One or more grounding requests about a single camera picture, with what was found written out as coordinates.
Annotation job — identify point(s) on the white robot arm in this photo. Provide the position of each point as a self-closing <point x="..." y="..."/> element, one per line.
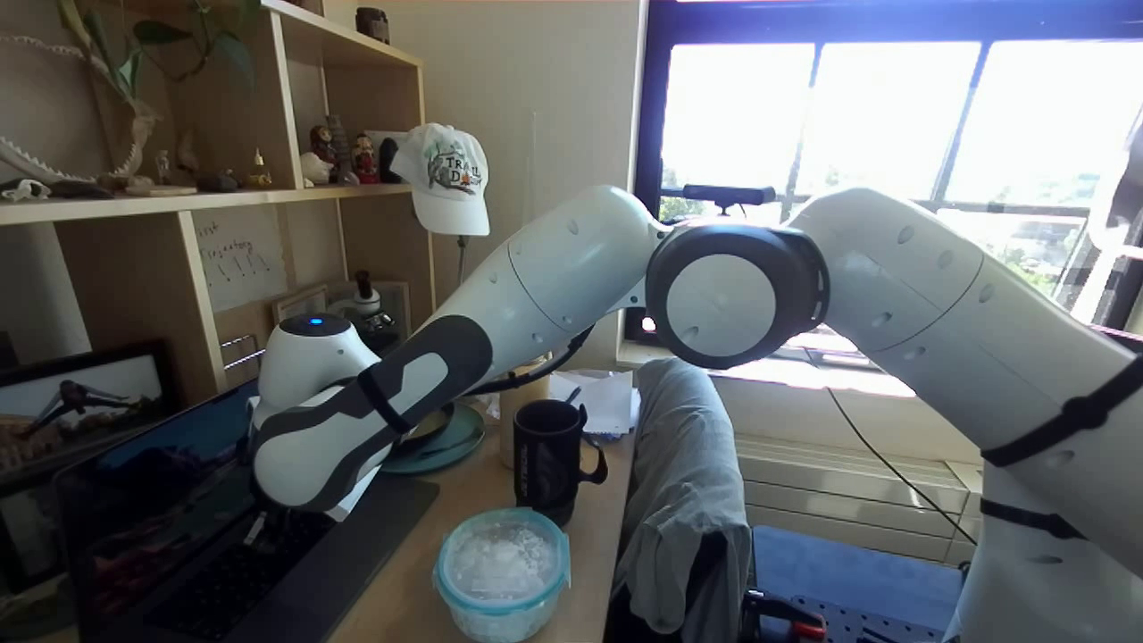
<point x="557" y="274"/>

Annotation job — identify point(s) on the white spiral notebook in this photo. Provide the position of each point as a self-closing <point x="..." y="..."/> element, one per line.
<point x="605" y="402"/>

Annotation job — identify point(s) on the black mug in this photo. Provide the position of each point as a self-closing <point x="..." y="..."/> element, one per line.
<point x="548" y="460"/>

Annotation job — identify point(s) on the teal round plate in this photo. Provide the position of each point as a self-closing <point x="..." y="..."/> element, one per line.
<point x="447" y="452"/>

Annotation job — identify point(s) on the white lamp shade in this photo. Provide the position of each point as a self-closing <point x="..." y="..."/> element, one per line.
<point x="447" y="180"/>

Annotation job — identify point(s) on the black horizontal bar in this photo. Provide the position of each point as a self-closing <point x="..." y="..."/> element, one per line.
<point x="721" y="195"/>

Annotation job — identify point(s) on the grey cloth garment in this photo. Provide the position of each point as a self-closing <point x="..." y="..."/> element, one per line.
<point x="684" y="488"/>

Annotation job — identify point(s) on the small black figurine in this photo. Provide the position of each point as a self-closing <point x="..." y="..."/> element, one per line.
<point x="390" y="161"/>

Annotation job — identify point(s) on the clear teal rimmed container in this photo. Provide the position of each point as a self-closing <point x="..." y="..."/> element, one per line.
<point x="501" y="573"/>

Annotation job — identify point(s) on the small red figurine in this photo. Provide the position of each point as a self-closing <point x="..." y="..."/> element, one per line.
<point x="361" y="159"/>

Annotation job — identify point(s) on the small brown figurine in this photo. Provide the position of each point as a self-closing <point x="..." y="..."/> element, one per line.
<point x="319" y="153"/>

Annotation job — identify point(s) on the handwritten paper note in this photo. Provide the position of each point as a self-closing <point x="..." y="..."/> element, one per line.
<point x="238" y="264"/>

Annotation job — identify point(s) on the small gold bottle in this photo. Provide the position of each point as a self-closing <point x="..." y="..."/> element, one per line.
<point x="259" y="174"/>

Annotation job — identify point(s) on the small dark pot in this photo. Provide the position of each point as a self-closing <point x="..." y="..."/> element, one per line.
<point x="372" y="23"/>

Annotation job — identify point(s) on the dark perforated pegboard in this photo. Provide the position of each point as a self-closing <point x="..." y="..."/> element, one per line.
<point x="860" y="585"/>

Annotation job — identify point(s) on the wooden shelf unit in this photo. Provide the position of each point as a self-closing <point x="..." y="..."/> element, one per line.
<point x="144" y="255"/>

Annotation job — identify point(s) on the black laptop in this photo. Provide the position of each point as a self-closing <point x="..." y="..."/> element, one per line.
<point x="155" y="525"/>

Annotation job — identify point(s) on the green leafy plant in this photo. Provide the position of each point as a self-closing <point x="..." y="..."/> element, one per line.
<point x="112" y="60"/>

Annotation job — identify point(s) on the white jawbone ornament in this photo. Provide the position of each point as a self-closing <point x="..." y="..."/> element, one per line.
<point x="31" y="165"/>

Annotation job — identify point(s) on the dark window frame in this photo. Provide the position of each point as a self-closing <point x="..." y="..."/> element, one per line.
<point x="649" y="109"/>

